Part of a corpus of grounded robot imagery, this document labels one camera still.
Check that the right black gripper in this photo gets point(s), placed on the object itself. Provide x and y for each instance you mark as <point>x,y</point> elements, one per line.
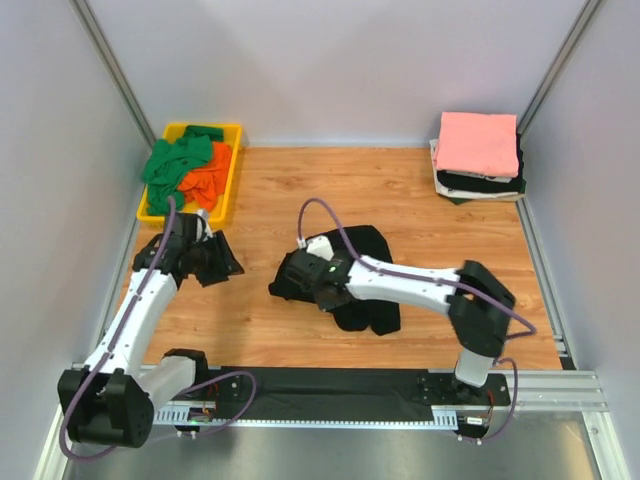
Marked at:
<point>326,305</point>

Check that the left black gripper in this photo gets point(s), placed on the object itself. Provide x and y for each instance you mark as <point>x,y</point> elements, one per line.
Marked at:
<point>230,265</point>

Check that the black t shirt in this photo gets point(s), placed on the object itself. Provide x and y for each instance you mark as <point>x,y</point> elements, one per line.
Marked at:
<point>373,307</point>

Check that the yellow plastic tray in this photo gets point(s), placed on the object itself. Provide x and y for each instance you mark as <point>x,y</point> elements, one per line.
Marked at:
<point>220,214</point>

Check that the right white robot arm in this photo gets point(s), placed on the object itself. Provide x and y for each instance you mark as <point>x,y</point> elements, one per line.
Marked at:
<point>477,305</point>

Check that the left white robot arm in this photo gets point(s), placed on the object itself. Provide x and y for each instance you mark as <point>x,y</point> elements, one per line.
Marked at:
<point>109,401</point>

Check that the stack of folded shirts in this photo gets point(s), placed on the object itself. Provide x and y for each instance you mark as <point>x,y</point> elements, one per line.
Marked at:
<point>460,189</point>

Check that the orange t shirt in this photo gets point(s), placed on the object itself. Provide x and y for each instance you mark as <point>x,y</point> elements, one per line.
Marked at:
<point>204,185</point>

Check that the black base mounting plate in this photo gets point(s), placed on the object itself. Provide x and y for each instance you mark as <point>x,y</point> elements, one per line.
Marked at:
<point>397,395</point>

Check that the green t shirt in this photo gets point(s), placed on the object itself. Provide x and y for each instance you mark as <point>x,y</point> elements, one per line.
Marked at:
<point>169,162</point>

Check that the pink folded t shirt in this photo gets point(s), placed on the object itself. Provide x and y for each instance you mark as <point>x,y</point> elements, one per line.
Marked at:
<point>475,143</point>

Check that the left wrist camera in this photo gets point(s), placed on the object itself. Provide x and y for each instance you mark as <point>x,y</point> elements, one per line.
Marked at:
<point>203,231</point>

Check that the aluminium frame rail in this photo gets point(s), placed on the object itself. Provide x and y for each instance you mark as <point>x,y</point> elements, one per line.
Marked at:
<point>226,394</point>

